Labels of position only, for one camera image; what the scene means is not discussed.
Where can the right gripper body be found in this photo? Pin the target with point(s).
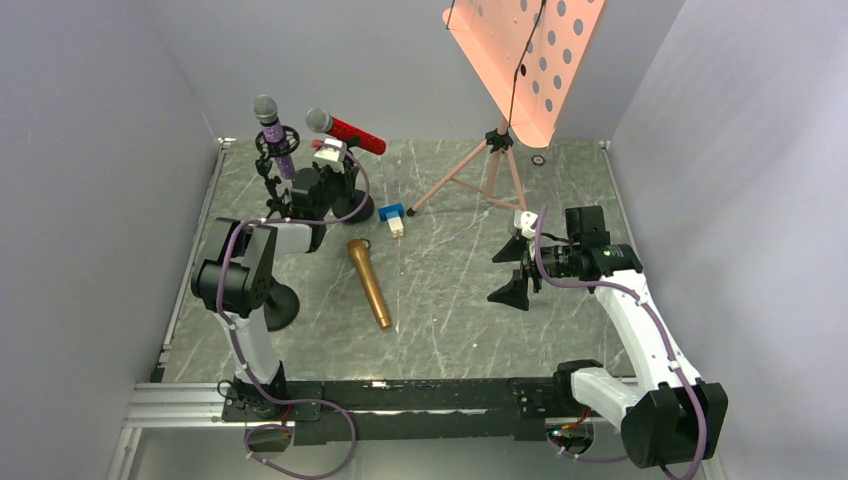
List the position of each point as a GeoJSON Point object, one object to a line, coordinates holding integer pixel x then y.
{"type": "Point", "coordinates": [527, 268]}

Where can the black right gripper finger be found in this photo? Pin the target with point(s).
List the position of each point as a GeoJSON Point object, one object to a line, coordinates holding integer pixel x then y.
{"type": "Point", "coordinates": [514, 293]}
{"type": "Point", "coordinates": [514, 250]}

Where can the purple glitter microphone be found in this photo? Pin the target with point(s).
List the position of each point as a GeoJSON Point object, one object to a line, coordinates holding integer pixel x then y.
{"type": "Point", "coordinates": [265, 110]}

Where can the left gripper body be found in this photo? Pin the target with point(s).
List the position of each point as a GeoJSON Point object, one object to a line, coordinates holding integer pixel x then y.
{"type": "Point", "coordinates": [274, 183]}

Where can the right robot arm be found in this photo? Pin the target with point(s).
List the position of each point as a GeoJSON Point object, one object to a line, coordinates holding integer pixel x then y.
{"type": "Point", "coordinates": [671, 415]}

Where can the black tripod shock-mount stand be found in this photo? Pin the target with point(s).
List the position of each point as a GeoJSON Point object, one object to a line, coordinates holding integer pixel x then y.
{"type": "Point", "coordinates": [272, 185]}

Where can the red glitter microphone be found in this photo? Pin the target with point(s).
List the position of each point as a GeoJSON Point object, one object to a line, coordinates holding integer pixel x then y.
{"type": "Point", "coordinates": [320, 121]}

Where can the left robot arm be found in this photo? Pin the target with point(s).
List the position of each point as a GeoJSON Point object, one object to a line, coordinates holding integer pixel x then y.
{"type": "Point", "coordinates": [233, 276]}

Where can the pink music stand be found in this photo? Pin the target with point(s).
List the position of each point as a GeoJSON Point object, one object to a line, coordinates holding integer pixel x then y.
{"type": "Point", "coordinates": [527, 55]}

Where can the black round-base mic stand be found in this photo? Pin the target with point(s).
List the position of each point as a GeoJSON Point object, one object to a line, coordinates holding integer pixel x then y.
{"type": "Point", "coordinates": [364, 204]}

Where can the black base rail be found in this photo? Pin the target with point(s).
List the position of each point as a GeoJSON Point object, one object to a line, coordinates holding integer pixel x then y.
{"type": "Point", "coordinates": [522, 408]}

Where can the blue white toy block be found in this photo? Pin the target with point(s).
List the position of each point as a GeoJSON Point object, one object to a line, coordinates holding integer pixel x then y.
{"type": "Point", "coordinates": [392, 216]}

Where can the gold microphone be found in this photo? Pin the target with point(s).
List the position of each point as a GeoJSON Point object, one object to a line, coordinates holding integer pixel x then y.
{"type": "Point", "coordinates": [358, 252]}

